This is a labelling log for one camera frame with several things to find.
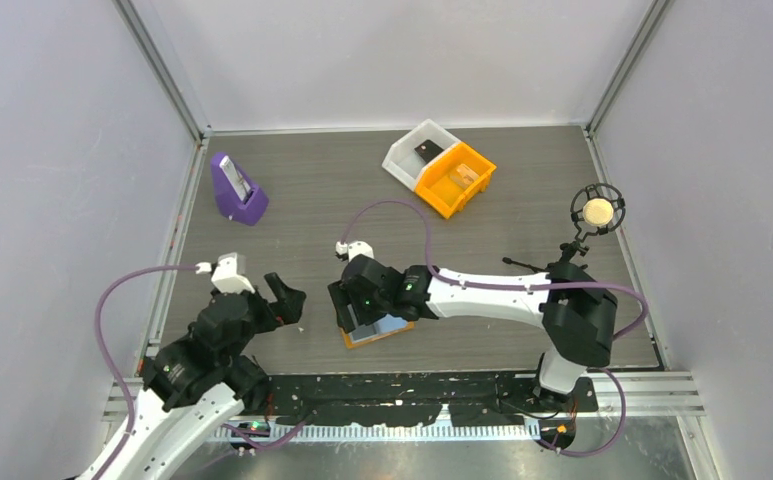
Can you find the white plastic bin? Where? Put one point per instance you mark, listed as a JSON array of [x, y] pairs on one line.
[[404, 164]]

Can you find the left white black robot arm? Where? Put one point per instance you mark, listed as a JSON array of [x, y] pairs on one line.
[[197, 383]]

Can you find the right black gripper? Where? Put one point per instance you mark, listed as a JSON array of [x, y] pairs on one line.
[[339, 292]]

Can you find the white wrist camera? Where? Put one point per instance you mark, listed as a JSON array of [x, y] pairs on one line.
[[227, 274], [347, 251]]

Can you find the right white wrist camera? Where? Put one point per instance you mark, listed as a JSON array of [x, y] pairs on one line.
[[347, 251]]

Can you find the black microphone tripod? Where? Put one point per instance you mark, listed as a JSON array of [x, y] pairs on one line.
[[569, 250]]

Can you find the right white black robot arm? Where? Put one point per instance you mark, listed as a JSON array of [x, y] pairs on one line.
[[577, 315]]

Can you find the white card in purple stand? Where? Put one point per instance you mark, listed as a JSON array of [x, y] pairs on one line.
[[235, 178]]

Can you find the microphone with shock mount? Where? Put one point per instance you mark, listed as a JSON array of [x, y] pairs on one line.
[[597, 209]]

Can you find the orange card holder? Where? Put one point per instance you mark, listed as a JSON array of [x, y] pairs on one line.
[[381, 329]]

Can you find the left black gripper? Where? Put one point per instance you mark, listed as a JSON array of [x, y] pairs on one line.
[[286, 309]]

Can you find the clear card in orange bin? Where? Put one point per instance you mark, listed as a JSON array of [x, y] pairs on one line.
[[463, 176]]

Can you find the black card in white bin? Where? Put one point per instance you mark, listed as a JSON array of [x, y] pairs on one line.
[[428, 150]]

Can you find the aluminium frame rail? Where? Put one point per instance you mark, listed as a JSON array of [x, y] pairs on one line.
[[602, 402]]

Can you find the orange plastic bin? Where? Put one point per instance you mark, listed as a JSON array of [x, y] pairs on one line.
[[441, 193]]

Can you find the purple stand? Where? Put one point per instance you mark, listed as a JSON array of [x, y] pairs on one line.
[[238, 198]]

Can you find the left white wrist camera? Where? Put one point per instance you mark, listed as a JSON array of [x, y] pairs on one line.
[[227, 274]]

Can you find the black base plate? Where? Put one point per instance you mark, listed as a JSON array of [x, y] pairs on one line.
[[479, 398]]

